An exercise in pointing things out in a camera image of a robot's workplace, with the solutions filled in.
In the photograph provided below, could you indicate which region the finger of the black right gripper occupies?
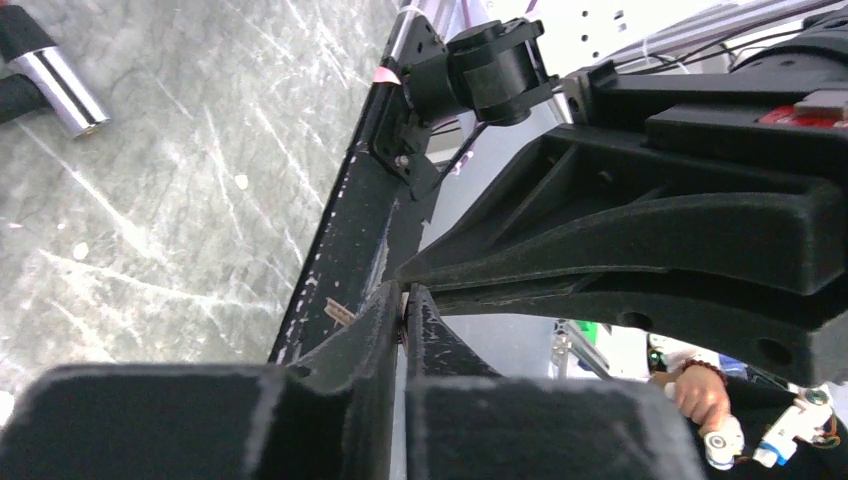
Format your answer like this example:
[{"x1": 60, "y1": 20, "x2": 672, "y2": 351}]
[{"x1": 430, "y1": 273, "x2": 847, "y2": 386}]

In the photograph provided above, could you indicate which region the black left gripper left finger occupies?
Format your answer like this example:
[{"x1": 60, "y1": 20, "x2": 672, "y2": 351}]
[{"x1": 1, "y1": 282, "x2": 401, "y2": 479}]

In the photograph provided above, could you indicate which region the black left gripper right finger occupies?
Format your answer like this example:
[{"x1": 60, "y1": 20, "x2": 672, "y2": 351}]
[{"x1": 405, "y1": 285, "x2": 705, "y2": 479}]

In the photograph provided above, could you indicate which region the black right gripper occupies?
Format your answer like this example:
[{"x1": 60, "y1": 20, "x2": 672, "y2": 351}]
[{"x1": 397, "y1": 9, "x2": 847, "y2": 295}]

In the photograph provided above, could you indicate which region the small silver key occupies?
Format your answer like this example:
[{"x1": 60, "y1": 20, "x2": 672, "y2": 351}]
[{"x1": 324, "y1": 297, "x2": 356, "y2": 327}]

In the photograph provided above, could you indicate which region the red cable lock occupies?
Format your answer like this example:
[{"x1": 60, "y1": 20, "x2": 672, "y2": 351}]
[{"x1": 1, "y1": 1, "x2": 110, "y2": 138}]

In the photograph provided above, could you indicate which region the person's hand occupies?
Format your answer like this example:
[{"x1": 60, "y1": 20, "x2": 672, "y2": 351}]
[{"x1": 675, "y1": 365, "x2": 730, "y2": 434}]

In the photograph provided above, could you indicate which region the white handheld controller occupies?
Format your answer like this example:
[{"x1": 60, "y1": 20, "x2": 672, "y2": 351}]
[{"x1": 703, "y1": 384, "x2": 841, "y2": 471}]

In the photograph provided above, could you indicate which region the aluminium frame rail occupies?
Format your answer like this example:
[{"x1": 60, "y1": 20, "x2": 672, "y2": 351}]
[{"x1": 402, "y1": 1, "x2": 839, "y2": 74}]

